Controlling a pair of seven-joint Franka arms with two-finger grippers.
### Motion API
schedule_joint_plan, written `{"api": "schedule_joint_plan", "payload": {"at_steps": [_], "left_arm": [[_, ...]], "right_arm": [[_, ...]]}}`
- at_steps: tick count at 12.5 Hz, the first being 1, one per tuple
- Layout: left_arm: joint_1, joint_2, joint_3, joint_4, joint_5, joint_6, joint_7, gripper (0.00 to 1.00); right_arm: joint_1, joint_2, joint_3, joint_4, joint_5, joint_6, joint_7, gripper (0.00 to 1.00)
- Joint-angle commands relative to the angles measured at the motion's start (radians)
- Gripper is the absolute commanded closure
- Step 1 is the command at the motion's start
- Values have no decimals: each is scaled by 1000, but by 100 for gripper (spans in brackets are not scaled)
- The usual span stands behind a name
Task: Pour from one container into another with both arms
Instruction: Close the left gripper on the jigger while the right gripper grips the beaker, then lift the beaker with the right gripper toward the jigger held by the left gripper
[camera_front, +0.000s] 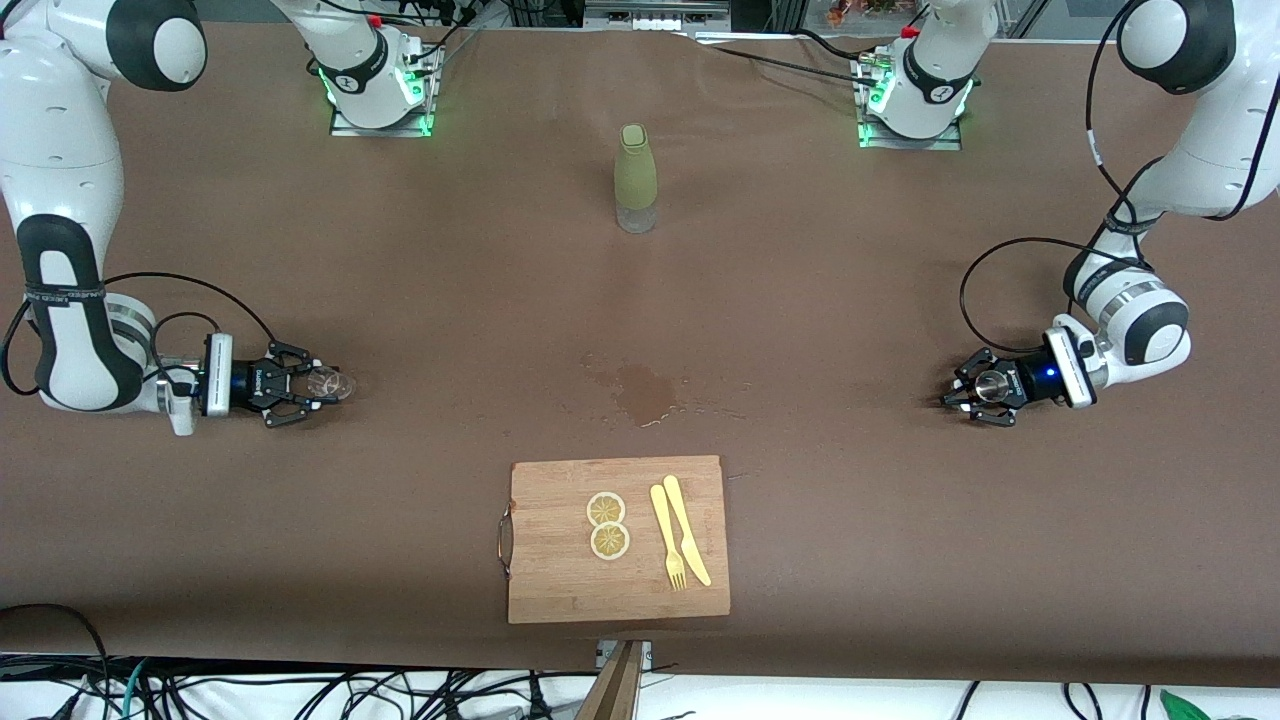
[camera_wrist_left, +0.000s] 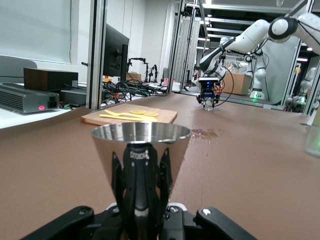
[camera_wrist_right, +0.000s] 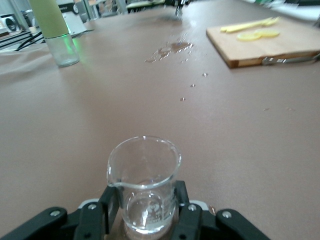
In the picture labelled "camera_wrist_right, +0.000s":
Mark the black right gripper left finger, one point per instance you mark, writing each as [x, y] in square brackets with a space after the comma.
[110, 207]

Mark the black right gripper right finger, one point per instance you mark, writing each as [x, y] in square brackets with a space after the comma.
[190, 222]

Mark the small clear glass beaker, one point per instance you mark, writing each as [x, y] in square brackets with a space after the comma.
[145, 200]

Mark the brown table cover sheet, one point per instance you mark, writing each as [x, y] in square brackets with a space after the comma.
[100, 112]

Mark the spilled liquid puddle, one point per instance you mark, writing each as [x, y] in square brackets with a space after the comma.
[178, 47]

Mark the glass bottle with green sleeve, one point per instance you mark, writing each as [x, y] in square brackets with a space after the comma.
[53, 22]

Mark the lemon slice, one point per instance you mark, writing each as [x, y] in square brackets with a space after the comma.
[247, 37]
[270, 33]

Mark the yellow plastic fork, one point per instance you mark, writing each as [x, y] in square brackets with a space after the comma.
[240, 28]

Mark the yellow plastic knife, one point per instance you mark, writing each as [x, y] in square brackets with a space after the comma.
[250, 24]

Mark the white electronics box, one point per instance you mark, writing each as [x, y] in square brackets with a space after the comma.
[12, 23]

